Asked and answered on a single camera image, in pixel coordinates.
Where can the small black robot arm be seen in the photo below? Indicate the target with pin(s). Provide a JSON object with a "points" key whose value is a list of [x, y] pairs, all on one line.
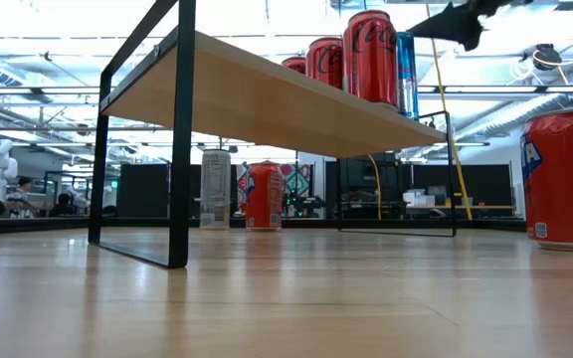
{"points": [[306, 204]]}

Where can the black partition panel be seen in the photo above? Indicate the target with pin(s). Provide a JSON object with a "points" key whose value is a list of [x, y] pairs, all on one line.
{"points": [[488, 184], [142, 191]]}

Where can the blue silver energy drink can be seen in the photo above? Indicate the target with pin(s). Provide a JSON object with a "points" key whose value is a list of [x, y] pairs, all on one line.
{"points": [[408, 74]]}

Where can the person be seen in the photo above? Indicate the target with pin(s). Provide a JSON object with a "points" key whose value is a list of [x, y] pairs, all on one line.
{"points": [[62, 202], [24, 188]]}

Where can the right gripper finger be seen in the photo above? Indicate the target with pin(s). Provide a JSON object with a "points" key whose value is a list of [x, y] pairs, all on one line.
{"points": [[471, 37], [458, 20]]}

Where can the red cola can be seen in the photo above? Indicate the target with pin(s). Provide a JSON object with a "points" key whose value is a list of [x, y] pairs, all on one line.
{"points": [[325, 64], [371, 59], [294, 65]]}

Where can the colourful poster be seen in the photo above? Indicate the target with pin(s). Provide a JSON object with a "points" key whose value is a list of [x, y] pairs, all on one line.
{"points": [[299, 181]]}

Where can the black aluminium table frame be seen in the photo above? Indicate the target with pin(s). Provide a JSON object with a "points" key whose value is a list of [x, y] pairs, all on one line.
{"points": [[43, 225]]}

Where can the white slim can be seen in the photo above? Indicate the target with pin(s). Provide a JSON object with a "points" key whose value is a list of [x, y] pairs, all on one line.
{"points": [[215, 189]]}

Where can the white box stack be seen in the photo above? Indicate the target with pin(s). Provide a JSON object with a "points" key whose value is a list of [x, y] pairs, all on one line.
{"points": [[423, 199]]}

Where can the wooden shelf black metal legs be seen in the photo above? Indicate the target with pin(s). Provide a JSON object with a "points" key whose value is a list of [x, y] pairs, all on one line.
{"points": [[266, 109]]}

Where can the black ceiling-hung device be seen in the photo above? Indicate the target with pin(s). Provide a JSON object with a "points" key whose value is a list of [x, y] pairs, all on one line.
{"points": [[546, 55]]}

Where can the black equipment rack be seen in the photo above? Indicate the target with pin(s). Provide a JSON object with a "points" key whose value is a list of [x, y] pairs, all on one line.
{"points": [[361, 179]]}

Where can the orange soda can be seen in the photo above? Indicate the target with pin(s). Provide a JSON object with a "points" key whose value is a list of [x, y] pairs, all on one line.
{"points": [[560, 184], [264, 199]]}

